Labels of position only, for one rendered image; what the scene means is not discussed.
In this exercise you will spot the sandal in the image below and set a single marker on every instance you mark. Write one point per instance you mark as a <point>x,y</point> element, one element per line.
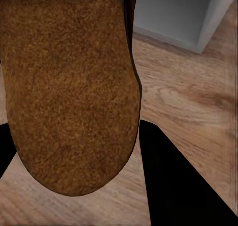
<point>73,93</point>

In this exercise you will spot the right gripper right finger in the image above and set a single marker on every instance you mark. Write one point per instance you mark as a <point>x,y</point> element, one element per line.
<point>177,194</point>

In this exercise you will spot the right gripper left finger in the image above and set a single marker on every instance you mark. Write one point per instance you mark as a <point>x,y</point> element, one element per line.
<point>7,148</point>

